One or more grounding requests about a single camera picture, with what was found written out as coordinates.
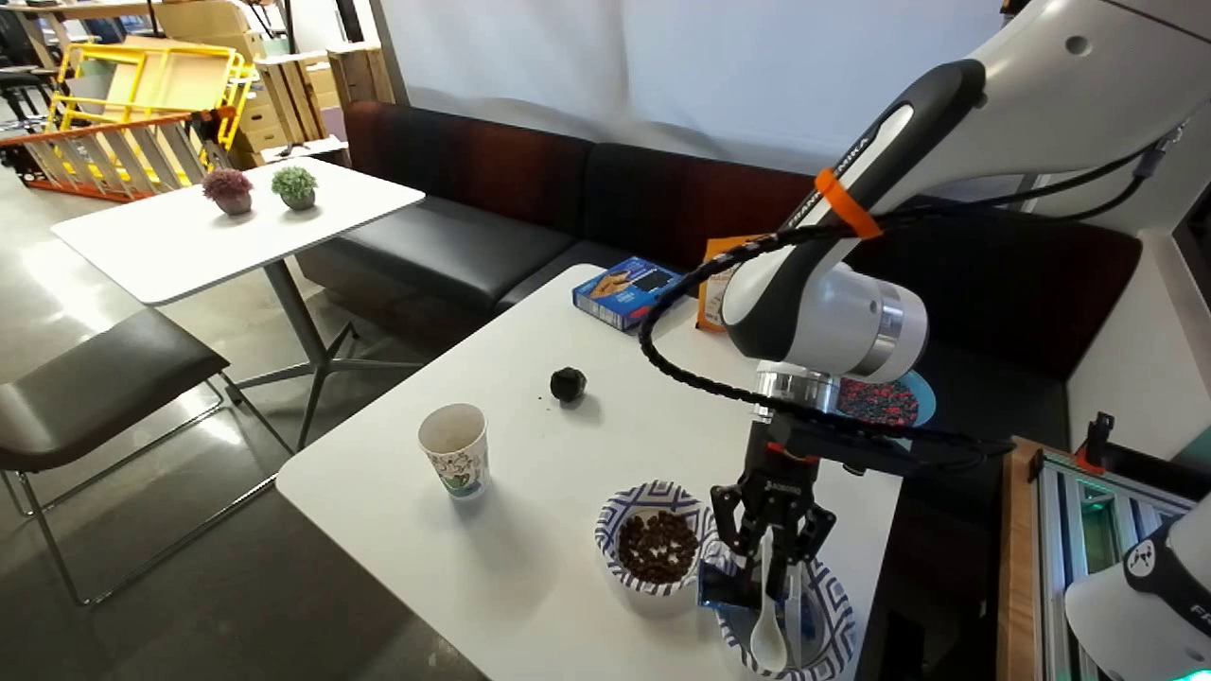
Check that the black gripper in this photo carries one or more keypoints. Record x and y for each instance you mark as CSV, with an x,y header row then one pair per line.
x,y
782,457

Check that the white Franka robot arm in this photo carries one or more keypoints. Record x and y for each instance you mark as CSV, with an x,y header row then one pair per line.
x,y
1072,89

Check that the patterned paper bowl brown contents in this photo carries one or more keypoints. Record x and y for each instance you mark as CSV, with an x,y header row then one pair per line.
x,y
657,551

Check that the blue bowl colourful beads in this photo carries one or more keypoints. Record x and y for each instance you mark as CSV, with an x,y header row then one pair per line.
x,y
884,401

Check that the blue and black block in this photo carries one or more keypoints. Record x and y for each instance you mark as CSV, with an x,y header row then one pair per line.
x,y
722,584

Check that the blue patterned paper plate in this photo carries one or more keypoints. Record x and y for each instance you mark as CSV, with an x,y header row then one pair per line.
x,y
834,618

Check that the white plastic knife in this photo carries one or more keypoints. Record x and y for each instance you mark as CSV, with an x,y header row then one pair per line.
x,y
800,637

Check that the orange snack pouch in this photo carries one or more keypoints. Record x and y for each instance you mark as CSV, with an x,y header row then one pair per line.
x,y
704,297

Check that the small black round object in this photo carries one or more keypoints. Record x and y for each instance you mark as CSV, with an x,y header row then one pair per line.
x,y
570,384

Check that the wooden framed glass case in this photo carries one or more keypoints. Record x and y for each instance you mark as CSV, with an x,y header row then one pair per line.
x,y
1023,567

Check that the blue cardboard box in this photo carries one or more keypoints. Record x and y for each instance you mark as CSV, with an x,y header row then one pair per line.
x,y
627,292

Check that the white printed paper cup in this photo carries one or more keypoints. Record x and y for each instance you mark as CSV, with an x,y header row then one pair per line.
x,y
454,447

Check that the white rounded object black logo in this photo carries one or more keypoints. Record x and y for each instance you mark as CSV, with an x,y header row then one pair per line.
x,y
1137,608

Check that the dark leather bench sofa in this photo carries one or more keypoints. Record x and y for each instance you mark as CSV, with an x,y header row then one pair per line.
x,y
467,247

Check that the white projection screen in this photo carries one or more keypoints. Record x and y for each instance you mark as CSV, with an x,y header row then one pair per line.
x,y
657,60

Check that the pink potted plant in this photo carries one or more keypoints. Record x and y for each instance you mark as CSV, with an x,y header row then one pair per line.
x,y
228,191

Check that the wooden drawer cabinet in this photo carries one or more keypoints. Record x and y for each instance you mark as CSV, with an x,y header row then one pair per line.
x,y
298,94

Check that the white side table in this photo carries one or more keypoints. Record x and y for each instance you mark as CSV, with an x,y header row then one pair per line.
x,y
189,239

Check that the black metal chair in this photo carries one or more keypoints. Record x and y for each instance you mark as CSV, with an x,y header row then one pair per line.
x,y
100,379

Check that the yellow metal rack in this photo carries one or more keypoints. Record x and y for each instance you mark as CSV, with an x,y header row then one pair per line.
x,y
154,80

